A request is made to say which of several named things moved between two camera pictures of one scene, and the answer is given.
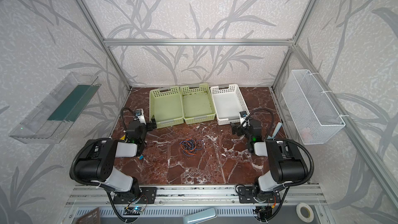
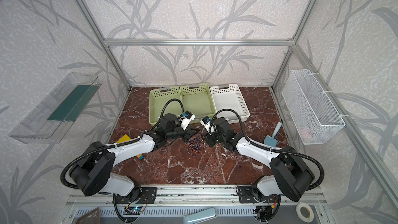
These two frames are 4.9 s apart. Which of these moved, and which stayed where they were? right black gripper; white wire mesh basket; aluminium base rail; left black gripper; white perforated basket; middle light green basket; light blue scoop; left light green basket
Moved: right black gripper; left black gripper
Stayed: white perforated basket; middle light green basket; aluminium base rail; light blue scoop; white wire mesh basket; left light green basket
